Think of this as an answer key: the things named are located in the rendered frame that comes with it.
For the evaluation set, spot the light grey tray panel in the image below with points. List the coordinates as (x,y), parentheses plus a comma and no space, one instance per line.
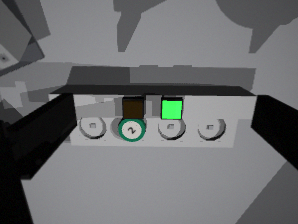
(175,116)

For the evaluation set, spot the white button panel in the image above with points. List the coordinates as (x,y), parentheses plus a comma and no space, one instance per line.
(15,36)

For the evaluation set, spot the green screw cap with number 2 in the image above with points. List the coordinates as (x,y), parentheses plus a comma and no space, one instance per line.
(131,130)

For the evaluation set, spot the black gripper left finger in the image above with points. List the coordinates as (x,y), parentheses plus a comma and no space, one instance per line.
(25,146)

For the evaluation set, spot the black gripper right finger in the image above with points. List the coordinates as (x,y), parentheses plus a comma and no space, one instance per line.
(277,123)

